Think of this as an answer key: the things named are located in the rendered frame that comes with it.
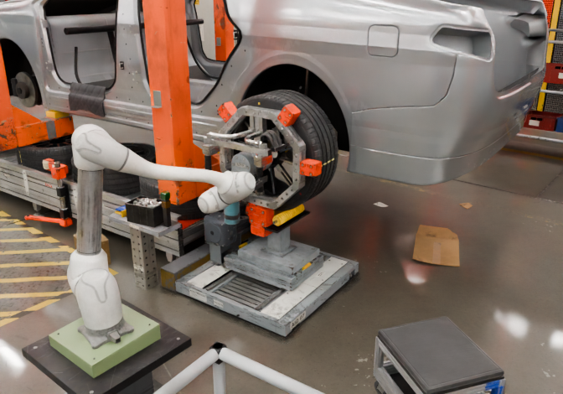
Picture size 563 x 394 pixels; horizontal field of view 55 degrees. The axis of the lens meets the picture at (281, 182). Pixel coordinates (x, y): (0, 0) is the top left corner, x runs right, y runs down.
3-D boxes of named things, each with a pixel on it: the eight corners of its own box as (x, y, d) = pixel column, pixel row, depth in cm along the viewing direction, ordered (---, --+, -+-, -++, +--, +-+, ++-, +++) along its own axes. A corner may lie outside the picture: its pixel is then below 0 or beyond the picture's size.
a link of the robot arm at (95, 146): (132, 147, 208) (122, 139, 219) (89, 127, 198) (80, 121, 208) (117, 177, 209) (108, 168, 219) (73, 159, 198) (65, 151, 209)
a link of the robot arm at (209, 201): (223, 209, 249) (241, 199, 241) (200, 220, 237) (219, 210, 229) (213, 188, 249) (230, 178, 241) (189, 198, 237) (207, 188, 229)
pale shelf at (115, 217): (181, 227, 311) (180, 222, 310) (158, 237, 298) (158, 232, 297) (131, 210, 334) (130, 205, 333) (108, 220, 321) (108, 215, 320)
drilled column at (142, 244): (158, 283, 333) (152, 221, 318) (146, 290, 325) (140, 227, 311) (147, 278, 338) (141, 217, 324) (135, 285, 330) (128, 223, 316)
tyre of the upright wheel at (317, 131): (238, 91, 326) (254, 195, 343) (212, 98, 307) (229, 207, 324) (333, 85, 287) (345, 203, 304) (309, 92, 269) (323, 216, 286)
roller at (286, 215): (307, 211, 316) (307, 202, 314) (278, 229, 294) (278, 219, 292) (298, 209, 320) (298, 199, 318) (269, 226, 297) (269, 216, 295)
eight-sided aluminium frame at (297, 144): (305, 213, 290) (307, 113, 271) (298, 216, 285) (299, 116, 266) (228, 192, 319) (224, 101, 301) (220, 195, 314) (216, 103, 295)
